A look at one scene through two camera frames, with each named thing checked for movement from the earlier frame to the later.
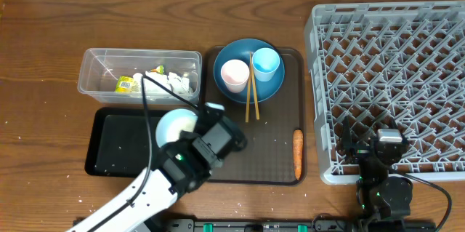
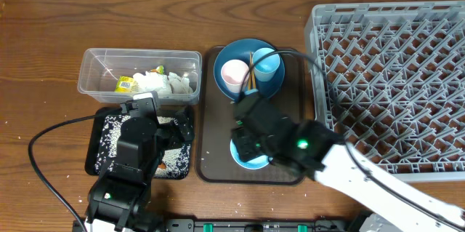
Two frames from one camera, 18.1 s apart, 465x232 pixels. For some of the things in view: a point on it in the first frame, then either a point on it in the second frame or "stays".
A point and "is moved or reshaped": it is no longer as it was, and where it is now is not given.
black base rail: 255,225 stays
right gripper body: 370,168 → 249,148
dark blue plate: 241,49 stays
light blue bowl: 171,123 is moved or reshaped
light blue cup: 265,62 stays
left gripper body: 192,140 → 170,139
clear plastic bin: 114,76 stays
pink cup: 235,73 stays
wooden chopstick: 254,88 stays
